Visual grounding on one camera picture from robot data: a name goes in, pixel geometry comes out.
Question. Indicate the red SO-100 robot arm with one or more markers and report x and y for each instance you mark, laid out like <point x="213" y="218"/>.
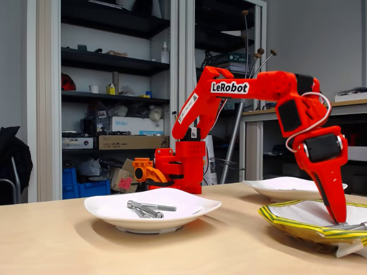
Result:
<point x="266" y="84"/>

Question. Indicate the white long box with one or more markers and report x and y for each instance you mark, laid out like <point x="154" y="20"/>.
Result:
<point x="358" y="153"/>

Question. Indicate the yellow black striped paper plate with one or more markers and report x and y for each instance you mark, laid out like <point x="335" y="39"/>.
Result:
<point x="286" y="224"/>

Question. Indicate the white square ceramic plate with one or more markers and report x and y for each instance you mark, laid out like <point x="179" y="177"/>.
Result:
<point x="97" y="206"/>
<point x="272" y="192"/>

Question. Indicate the wooden top side counter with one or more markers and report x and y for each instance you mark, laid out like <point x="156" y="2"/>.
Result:
<point x="355" y="109"/>

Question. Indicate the white crumpled paper sheet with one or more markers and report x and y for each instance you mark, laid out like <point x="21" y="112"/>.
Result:
<point x="349" y="249"/>

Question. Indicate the white flat box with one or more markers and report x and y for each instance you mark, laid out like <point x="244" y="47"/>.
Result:
<point x="351" y="97"/>

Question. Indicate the grey coat stand wooden knobs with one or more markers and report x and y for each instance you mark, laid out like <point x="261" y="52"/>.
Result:
<point x="235" y="134"/>

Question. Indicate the stack of papers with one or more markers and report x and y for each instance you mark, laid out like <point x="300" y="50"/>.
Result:
<point x="236" y="67"/>

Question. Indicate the green cardboard box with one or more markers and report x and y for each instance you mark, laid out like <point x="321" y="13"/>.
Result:
<point x="232" y="58"/>

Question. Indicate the black flexible tripod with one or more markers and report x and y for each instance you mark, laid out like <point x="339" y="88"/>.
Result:
<point x="209" y="57"/>

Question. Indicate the white plush toy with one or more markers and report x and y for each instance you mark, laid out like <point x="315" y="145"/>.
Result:
<point x="155" y="113"/>

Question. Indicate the orange printed part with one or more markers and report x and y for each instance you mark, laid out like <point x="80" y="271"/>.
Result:
<point x="144" y="167"/>

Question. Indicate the grey open shelf cabinet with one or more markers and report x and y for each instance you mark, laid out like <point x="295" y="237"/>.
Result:
<point x="186" y="28"/>
<point x="46" y="86"/>

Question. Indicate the white plastic bottle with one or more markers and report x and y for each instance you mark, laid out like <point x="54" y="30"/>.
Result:
<point x="164" y="54"/>

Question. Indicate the white Weller box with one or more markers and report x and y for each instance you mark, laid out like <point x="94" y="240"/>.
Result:
<point x="129" y="124"/>

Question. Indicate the long brown cardboard box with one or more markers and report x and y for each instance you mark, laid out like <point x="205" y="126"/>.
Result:
<point x="123" y="142"/>

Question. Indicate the cardboard box pink sticker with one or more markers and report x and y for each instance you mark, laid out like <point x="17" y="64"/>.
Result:
<point x="120" y="176"/>

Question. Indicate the small yellow box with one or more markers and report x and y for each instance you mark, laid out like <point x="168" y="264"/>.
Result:
<point x="110" y="90"/>

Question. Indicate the large blue plastic crate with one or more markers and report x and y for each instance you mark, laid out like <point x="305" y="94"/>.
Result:
<point x="94" y="189"/>

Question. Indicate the wooden piece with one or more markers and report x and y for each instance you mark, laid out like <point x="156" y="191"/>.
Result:
<point x="116" y="53"/>

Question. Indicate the white cup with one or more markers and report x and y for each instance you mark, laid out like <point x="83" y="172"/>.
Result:
<point x="94" y="89"/>

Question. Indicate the flat printed box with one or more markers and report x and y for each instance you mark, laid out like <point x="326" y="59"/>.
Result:
<point x="77" y="143"/>

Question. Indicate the small blue plastic crate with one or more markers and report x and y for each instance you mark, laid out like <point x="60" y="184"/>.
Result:
<point x="69" y="176"/>

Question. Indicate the red helmet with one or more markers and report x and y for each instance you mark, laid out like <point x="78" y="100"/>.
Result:
<point x="67" y="83"/>

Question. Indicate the grey metal chair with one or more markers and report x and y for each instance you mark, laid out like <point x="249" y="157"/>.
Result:
<point x="17" y="183"/>

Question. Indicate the black jacket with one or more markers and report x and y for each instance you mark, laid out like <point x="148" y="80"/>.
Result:
<point x="14" y="154"/>

